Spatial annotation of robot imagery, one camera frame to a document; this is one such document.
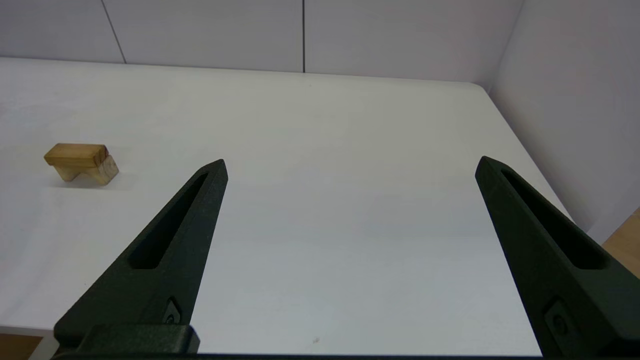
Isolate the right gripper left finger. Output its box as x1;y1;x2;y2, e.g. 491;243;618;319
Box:
53;158;230;354

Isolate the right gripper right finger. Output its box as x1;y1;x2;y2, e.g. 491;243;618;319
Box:
473;155;640;357

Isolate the arched wooden building block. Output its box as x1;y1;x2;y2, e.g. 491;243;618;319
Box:
53;155;120;187

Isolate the rectangular wooden building block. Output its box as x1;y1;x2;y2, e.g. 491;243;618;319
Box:
43;143;110;169

